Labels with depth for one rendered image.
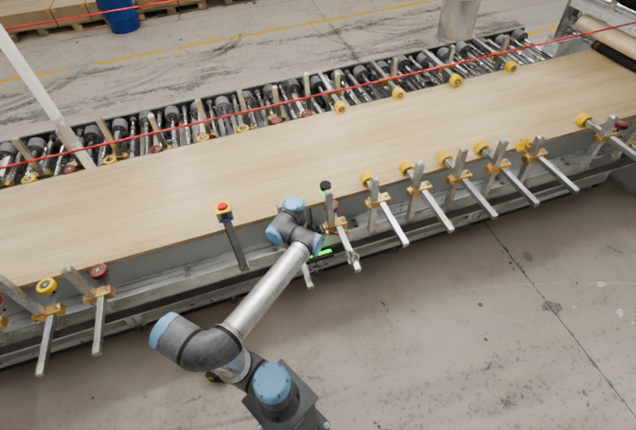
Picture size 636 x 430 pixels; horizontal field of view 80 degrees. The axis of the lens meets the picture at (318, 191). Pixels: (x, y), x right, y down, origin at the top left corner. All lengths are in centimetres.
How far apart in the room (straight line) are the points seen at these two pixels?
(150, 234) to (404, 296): 173
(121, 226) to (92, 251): 19
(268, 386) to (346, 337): 108
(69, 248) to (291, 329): 142
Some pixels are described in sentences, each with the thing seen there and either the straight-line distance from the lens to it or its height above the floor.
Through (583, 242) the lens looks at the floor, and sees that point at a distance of 356.
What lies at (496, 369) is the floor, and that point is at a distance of 279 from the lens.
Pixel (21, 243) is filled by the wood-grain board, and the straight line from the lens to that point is 264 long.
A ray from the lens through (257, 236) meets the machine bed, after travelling 231.
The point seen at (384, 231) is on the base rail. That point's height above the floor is 70.
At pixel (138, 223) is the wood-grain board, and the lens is 234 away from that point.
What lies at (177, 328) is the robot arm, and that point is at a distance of 126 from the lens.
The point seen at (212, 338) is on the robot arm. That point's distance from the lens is 121.
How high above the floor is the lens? 250
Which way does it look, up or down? 47 degrees down
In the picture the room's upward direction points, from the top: 5 degrees counter-clockwise
